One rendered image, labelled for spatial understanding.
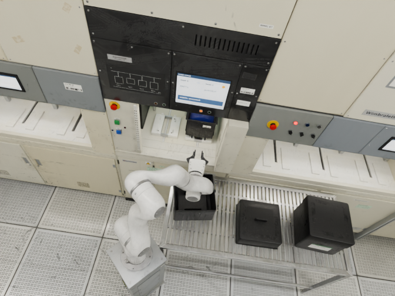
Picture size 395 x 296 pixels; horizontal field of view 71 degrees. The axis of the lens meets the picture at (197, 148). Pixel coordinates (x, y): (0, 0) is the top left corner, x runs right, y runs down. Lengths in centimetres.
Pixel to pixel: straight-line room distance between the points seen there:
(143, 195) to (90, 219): 173
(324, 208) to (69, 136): 191
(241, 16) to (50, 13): 86
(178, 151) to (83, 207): 123
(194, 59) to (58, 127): 136
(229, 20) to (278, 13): 20
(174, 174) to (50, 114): 153
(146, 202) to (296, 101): 97
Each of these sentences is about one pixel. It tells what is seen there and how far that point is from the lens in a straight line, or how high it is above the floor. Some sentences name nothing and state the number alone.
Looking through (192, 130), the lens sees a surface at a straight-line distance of 209.
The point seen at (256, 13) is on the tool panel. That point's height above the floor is 205.
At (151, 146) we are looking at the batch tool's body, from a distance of 215.
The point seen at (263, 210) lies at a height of 86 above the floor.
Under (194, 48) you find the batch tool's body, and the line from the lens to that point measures 139.
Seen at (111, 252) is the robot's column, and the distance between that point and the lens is 194.
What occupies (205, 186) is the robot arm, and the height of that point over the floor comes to 131.
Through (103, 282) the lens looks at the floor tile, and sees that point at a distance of 269.
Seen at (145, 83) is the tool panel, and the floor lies 157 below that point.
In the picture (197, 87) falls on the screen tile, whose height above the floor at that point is 161.
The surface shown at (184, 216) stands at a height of 84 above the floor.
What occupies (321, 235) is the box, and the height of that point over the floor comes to 101.
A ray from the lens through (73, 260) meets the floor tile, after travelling 279.
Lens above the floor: 261
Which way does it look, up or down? 53 degrees down
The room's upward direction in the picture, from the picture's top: 11 degrees clockwise
